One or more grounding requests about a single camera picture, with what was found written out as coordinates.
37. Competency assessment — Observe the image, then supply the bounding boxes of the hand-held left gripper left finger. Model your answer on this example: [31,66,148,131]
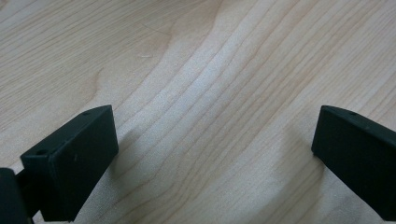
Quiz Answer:
[20,105,120,223]

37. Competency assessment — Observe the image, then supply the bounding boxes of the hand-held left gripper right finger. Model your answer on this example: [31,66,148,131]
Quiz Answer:
[311,105,396,222]

